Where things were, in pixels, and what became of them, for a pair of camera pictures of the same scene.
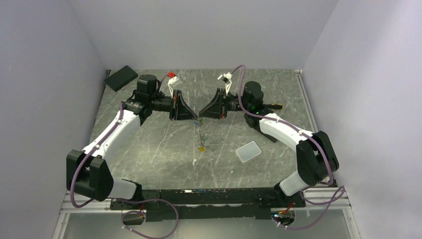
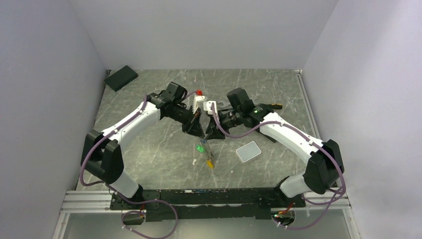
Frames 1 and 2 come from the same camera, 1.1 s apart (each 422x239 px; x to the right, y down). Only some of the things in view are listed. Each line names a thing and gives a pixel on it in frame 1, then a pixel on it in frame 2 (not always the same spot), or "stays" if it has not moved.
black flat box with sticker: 269,137 stays
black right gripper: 214,110 → 214,132
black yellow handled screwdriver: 274,106 stays
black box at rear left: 123,76 stays
